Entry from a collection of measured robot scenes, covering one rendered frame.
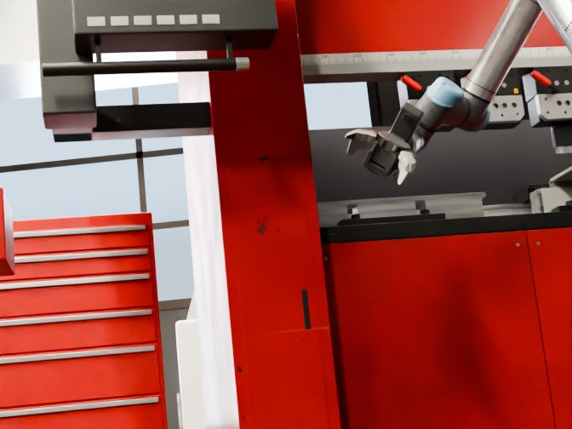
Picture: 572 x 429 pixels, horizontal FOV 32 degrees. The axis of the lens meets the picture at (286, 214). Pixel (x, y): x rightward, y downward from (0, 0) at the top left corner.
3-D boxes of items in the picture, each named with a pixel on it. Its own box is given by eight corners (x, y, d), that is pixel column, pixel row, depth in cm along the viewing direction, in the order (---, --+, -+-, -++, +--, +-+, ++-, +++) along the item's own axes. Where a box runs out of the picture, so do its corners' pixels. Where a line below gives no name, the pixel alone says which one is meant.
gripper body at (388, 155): (389, 183, 209) (403, 172, 220) (408, 148, 206) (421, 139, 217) (358, 165, 211) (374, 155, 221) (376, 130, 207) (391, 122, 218)
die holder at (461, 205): (320, 235, 274) (317, 202, 276) (316, 239, 280) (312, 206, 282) (490, 224, 283) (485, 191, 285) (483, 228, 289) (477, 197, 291)
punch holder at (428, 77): (412, 125, 284) (404, 71, 288) (403, 134, 292) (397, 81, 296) (461, 122, 287) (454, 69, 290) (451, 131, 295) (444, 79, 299)
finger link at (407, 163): (410, 196, 202) (397, 176, 210) (424, 171, 199) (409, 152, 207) (397, 191, 201) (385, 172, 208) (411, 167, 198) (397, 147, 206)
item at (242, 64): (42, 74, 212) (41, 38, 213) (43, 78, 215) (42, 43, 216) (249, 67, 221) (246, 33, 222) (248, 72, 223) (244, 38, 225)
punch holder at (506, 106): (477, 122, 288) (470, 68, 291) (467, 130, 296) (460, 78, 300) (525, 120, 291) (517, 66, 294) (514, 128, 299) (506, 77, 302)
